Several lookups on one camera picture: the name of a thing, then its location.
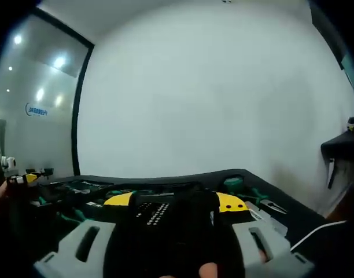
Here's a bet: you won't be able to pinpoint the white cable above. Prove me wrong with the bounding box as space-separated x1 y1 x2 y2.
289 220 348 253

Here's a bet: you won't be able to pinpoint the black toolbox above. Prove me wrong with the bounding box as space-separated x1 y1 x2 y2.
29 169 290 236

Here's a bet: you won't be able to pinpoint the silver screwdriver bit set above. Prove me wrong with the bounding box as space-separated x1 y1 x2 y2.
135 202 171 227

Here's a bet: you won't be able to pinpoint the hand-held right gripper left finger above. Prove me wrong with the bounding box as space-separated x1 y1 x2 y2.
34 193 139 278

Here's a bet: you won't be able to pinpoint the blue logo sticker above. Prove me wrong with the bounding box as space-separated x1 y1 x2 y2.
24 102 49 118

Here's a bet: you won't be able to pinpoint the green handled pliers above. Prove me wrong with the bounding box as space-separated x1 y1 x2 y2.
250 187 288 215

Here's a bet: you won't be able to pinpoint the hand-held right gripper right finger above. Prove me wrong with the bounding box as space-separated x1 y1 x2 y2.
212 191 315 278

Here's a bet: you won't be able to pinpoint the person's right hand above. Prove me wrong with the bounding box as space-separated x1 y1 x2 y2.
198 262 222 278

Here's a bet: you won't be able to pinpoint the black side table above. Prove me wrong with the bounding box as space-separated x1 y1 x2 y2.
320 130 354 164

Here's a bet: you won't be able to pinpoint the black glass partition frame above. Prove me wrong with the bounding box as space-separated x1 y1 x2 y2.
34 7 95 176

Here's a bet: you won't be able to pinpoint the silver utility knife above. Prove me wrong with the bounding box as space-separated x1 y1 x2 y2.
246 202 289 235

